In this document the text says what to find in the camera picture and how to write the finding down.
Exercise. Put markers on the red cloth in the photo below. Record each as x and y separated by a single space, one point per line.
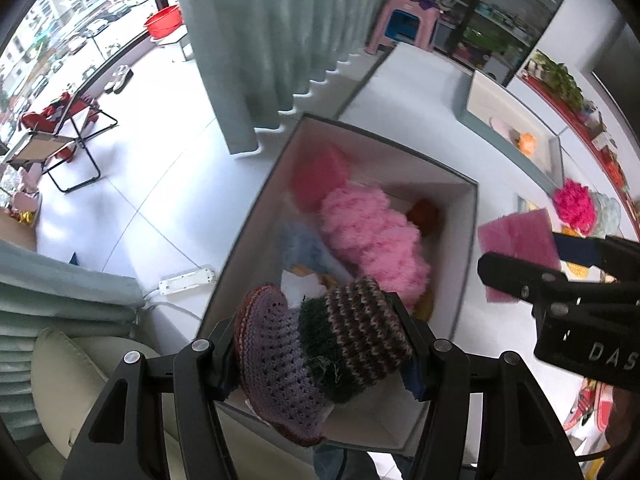
50 110

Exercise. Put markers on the pale mint chunky yarn bundle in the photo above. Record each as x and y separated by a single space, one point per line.
607 212

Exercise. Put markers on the pink sponge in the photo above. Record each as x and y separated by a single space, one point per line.
520 240
320 172

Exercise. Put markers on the pink fluffy scarf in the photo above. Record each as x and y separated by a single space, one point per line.
375 240

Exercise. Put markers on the red shelf runner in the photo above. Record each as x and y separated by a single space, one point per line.
590 132

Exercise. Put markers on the black folding chair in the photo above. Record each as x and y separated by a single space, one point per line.
60 145

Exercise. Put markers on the white low bench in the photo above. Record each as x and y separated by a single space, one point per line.
175 45

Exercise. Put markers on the person's jeans legs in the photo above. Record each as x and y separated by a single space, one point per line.
340 465

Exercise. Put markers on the white power strip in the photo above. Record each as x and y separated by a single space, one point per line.
185 280

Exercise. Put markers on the pale green bunched curtain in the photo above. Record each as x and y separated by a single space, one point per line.
60 290

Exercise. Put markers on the green potted plant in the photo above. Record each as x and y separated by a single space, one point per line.
560 77

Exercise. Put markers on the pink plastic stool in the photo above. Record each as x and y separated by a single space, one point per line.
402 22

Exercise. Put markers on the pink round pad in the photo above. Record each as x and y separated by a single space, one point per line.
500 127

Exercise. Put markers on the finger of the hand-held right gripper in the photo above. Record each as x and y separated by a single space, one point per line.
575 247
515 275

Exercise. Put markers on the magenta fluffy knit cloth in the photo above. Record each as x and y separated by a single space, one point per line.
572 205

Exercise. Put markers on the purple striped knit hat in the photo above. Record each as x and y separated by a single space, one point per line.
310 355

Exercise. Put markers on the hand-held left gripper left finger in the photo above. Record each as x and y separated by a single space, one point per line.
225 360

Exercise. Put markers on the red plastic basin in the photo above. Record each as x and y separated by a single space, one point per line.
162 20

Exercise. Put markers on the dark red fabric rose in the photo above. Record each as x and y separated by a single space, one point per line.
425 215

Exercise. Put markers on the deep grey cardboard box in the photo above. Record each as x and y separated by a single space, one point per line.
400 160

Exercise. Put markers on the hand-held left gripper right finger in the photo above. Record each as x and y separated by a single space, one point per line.
415 380

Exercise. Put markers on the white cloth bundle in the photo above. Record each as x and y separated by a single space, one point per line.
305 286

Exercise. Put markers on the orange fabric rose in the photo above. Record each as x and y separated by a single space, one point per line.
527 142

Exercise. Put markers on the person's right hand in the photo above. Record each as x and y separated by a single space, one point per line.
622 412

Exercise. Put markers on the shallow grey tray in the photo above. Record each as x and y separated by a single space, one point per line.
500 105

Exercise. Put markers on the blue fluffy cloth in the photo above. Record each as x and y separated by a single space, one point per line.
305 247

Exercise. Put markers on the glass shelf cabinet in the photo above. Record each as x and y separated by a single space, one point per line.
515 5

